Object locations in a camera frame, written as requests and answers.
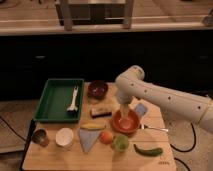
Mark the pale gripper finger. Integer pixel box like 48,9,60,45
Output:
120,104,130,119

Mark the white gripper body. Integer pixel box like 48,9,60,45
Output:
116,90,133,105

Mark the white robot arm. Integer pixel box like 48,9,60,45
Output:
115,65,213,134

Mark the green plastic cup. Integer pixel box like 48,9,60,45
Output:
113,134,129,152

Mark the white paper cup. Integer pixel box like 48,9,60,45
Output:
55,128,74,148

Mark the small metal cup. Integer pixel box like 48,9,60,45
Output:
32,129,49,147

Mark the blue sponge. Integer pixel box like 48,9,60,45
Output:
134,103,147,118

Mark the orange bowl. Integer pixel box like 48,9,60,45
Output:
111,109,140,134

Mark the metal spoon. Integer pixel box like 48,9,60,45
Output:
139,124,169,132

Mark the dark red bowl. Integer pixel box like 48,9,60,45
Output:
88,80,108,100

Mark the orange peach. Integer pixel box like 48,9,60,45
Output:
100,131,113,144

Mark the blue triangular cloth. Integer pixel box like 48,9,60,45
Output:
78,129,101,153

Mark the green chili pepper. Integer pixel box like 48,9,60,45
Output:
134,144,163,157

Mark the green plastic tray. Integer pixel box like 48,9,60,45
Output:
34,78,84,123

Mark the black cable right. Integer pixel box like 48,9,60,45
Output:
170,122,201,171

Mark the black cable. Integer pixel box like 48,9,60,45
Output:
0,114,37,171
170,122,201,171

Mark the black cable left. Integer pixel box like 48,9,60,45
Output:
0,114,37,171

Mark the white stool frame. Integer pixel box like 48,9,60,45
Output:
55,0,134,30

